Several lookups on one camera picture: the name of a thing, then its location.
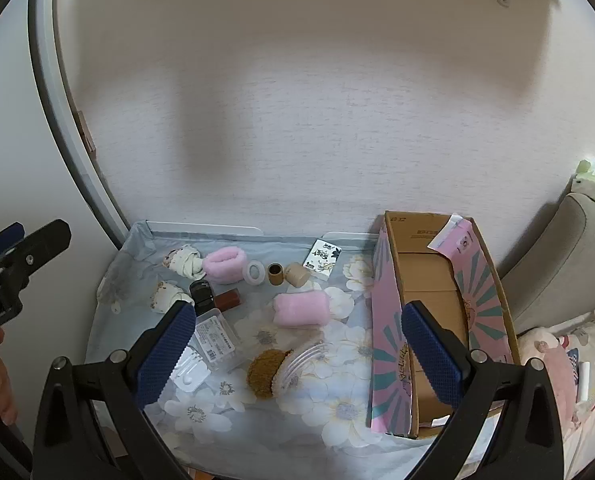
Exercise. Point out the pink fluffy towel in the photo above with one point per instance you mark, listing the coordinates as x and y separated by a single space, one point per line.
300 307
225 262

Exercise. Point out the small red-brown box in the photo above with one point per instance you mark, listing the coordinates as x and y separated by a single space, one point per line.
226 300

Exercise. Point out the beige round jar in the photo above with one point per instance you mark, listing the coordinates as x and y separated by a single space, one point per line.
297 275

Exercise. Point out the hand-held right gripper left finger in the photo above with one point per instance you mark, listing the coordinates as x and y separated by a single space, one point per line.
166 355

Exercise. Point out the patterned white socks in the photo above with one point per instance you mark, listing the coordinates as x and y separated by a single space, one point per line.
165 297
182 260

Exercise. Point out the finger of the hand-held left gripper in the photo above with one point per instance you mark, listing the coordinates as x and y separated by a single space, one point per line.
2 238
37 247

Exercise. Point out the small brown tube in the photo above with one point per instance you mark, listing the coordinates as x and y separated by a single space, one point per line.
276 274

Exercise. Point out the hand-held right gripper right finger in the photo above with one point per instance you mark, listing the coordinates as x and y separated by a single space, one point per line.
432 355

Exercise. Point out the clear blister pack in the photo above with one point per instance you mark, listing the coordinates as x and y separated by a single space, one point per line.
190 375

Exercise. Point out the white printed tissue pack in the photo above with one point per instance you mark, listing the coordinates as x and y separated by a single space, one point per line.
323 257

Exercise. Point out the white curved frame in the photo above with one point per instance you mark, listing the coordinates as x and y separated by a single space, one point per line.
52 110

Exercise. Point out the white tape roll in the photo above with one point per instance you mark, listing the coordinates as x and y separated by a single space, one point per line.
255 272

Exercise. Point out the pink plush toy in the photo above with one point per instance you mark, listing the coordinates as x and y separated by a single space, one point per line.
547 360

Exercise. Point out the floral blue cloth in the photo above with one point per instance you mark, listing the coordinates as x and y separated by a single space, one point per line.
327 410

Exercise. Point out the clear plastic labelled box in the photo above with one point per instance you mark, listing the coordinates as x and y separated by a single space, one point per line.
217 340

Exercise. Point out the brown round puff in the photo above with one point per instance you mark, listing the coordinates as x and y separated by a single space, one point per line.
265 372

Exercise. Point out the black bottle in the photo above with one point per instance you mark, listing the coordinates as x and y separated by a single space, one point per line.
202 297

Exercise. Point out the pink printed cardboard box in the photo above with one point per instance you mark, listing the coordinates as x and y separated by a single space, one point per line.
392 360

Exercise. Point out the small white tube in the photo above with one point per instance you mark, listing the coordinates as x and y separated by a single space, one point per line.
585 380

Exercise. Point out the brown wooden piece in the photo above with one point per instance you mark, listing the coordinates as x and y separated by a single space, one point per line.
86 132

